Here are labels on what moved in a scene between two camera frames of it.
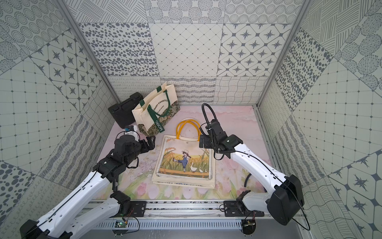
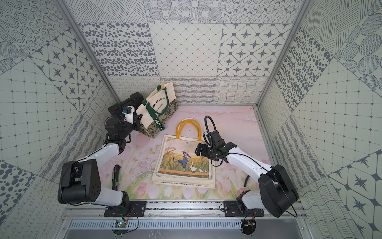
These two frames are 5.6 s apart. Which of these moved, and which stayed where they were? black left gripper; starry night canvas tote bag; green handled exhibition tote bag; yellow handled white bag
Moved: black left gripper
Stayed: green handled exhibition tote bag; starry night canvas tote bag; yellow handled white bag
